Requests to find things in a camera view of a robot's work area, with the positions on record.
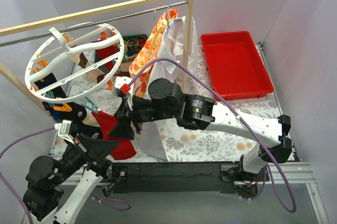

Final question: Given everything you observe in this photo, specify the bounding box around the red sock front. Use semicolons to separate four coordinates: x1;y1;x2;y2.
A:
92;111;136;161

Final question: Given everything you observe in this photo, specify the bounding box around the red sock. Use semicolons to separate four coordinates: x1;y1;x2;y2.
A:
94;45;118;73
92;111;136;161

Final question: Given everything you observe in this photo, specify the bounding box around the teal clothes clip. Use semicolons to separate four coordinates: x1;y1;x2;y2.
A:
82;96;100;113

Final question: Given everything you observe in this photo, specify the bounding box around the black sock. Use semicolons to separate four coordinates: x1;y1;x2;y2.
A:
30;73;67;98
42;102;103;140

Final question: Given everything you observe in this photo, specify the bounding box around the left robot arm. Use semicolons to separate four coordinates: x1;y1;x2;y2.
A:
23;134;120;223

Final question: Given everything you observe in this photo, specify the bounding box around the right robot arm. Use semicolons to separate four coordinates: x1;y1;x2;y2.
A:
109;77;292;182

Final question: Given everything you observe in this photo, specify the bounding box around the white round clip hanger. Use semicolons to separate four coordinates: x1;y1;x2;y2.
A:
24;23;124;103

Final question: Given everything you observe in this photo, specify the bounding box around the orange floral dress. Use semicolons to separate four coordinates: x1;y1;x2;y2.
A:
129;13;166;98

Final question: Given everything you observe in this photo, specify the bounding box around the black base bar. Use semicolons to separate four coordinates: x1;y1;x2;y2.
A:
113;162;235;193

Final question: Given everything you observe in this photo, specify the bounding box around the white shirt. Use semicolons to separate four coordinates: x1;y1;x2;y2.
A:
139;16;198;161

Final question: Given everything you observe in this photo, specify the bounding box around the beige brown striped sock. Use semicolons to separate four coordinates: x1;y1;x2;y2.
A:
71;52;111;85

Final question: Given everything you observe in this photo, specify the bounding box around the green compartment box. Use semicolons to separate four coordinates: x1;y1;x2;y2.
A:
95;34;148;72

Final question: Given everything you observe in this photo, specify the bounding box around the red sock rear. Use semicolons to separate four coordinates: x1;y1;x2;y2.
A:
94;45;118;73

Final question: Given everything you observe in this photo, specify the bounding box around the floral table mat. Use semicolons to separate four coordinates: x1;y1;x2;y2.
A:
53;45;281;162

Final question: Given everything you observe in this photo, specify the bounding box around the wooden clothes rack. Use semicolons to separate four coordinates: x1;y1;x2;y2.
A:
1;0;193;114

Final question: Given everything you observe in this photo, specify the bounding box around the red plastic tray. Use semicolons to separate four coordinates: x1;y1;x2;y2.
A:
201;31;274;101

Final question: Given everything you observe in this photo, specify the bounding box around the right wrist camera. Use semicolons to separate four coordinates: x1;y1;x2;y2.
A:
113;76;133;97

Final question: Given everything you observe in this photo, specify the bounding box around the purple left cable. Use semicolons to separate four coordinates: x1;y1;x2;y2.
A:
0;126;56;224

